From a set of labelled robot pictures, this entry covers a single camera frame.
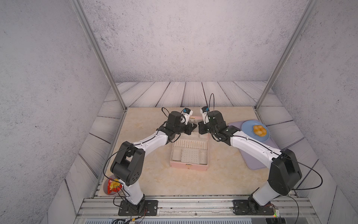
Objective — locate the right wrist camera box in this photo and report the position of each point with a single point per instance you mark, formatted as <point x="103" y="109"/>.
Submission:
<point x="204" y="112"/>

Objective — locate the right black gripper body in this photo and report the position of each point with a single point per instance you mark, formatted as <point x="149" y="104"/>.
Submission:
<point x="207" y="127"/>

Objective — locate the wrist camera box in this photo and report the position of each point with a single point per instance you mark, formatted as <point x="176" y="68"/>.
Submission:
<point x="186" y="113"/>
<point x="204" y="112"/>

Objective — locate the pink jewelry box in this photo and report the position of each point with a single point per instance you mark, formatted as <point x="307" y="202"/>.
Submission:
<point x="191" y="151"/>

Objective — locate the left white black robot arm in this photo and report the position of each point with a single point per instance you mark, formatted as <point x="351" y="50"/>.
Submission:
<point x="128" y="164"/>

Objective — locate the purple placemat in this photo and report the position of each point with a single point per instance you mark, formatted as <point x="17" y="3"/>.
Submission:
<point x="256" y="154"/>

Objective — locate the aluminium frame post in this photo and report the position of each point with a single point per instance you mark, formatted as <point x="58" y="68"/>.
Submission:
<point x="308" y="12"/>
<point x="96" y="48"/>

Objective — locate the left aluminium frame post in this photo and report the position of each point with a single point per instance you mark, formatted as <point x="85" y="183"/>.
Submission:
<point x="96" y="48"/>

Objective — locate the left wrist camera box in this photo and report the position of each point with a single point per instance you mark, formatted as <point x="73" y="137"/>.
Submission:
<point x="186" y="113"/>

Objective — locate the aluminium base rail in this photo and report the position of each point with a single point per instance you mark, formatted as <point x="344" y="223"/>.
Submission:
<point x="200" y="207"/>

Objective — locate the yellow pastry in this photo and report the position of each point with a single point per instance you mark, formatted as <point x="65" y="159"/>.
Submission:
<point x="259" y="130"/>

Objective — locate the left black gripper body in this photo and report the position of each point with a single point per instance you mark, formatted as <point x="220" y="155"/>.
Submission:
<point x="186" y="128"/>

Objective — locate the grey bowl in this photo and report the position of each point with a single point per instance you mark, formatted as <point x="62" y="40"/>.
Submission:
<point x="105" y="184"/>

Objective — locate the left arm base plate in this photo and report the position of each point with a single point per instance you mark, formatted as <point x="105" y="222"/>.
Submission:
<point x="144" y="208"/>

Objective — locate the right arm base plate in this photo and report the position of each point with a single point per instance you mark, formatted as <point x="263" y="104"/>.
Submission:
<point x="251" y="207"/>

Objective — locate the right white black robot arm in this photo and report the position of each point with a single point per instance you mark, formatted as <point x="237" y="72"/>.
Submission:
<point x="284" y="171"/>

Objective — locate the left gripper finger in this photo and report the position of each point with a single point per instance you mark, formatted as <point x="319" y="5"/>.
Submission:
<point x="193" y="126"/>
<point x="192" y="120"/>

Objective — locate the red yellow snack packet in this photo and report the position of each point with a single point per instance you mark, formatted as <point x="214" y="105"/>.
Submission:
<point x="113" y="187"/>

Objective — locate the blue plate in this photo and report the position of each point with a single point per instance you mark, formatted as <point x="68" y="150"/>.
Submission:
<point x="247" y="128"/>

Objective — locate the right aluminium frame post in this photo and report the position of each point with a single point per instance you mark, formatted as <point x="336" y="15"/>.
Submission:
<point x="308" y="12"/>

